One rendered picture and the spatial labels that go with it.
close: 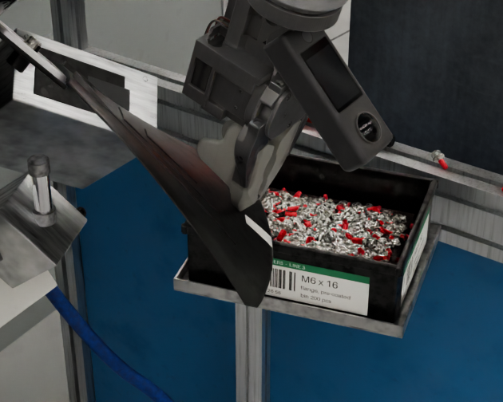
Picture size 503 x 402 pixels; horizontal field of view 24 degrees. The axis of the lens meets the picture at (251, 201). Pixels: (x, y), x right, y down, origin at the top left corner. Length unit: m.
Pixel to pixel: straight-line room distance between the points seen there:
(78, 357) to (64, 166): 0.72
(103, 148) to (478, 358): 0.53
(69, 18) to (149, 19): 0.87
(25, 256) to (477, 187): 0.48
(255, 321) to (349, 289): 0.17
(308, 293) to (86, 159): 0.25
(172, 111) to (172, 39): 1.01
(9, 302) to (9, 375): 1.23
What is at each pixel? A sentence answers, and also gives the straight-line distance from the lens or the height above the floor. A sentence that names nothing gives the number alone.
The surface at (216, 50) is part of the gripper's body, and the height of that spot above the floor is 1.13.
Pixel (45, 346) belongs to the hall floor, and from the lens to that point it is 2.38.
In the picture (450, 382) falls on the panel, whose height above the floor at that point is 0.58.
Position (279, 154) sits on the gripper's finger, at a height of 1.03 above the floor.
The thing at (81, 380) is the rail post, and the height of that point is 0.30.
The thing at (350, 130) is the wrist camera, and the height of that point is 1.09.
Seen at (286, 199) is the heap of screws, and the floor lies 0.85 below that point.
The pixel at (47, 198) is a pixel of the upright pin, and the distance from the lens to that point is 1.03.
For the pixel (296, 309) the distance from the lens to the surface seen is 1.11.
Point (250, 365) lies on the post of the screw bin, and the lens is 1.29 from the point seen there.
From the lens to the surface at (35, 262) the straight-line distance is 1.05.
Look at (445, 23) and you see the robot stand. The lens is 1.40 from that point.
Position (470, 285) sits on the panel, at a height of 0.72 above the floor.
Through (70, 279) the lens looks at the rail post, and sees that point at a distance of 1.71.
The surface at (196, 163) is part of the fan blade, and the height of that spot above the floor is 0.99.
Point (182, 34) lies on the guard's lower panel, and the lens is 2.45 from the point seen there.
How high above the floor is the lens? 1.50
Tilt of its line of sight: 33 degrees down
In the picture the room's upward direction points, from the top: straight up
